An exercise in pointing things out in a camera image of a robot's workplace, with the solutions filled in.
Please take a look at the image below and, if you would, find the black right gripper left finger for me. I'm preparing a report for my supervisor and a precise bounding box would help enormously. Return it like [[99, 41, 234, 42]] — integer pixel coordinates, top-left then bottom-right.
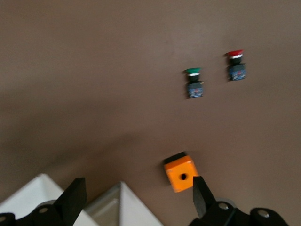
[[0, 178, 87, 226]]

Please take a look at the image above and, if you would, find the red mushroom push button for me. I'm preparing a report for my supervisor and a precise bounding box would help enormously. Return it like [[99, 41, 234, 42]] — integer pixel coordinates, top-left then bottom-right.
[[224, 49, 246, 82]]

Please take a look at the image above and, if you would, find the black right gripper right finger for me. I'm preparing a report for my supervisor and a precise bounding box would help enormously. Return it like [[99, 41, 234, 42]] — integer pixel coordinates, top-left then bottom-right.
[[189, 176, 290, 226]]

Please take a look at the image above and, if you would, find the white plastic drawer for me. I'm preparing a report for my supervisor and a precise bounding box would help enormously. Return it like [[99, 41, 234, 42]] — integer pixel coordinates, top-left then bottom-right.
[[0, 173, 101, 226]]

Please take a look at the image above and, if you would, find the brown table cover sheet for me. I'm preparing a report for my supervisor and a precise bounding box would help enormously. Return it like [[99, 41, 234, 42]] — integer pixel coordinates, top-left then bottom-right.
[[0, 0, 301, 226]]

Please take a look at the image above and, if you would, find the green mushroom push button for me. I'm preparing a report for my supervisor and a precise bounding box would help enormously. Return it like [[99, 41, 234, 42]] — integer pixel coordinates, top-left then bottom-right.
[[183, 67, 204, 99]]

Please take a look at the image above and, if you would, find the orange push button box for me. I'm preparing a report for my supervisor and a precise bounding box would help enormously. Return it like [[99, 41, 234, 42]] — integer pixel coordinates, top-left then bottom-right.
[[164, 152, 199, 194]]

